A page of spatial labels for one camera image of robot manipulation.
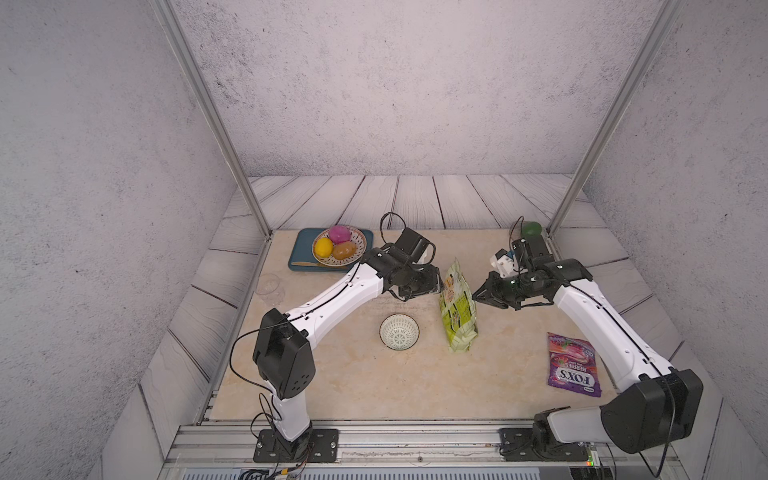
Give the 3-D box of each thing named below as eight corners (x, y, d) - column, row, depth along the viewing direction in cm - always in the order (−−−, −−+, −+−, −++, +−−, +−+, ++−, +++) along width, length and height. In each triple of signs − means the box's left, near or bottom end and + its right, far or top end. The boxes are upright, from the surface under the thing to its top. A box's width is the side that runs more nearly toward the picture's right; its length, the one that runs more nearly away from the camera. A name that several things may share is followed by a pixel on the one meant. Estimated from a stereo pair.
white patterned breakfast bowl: (379, 350, 91) (378, 343, 87) (380, 320, 97) (379, 312, 94) (419, 350, 91) (420, 343, 87) (417, 320, 97) (418, 312, 94)
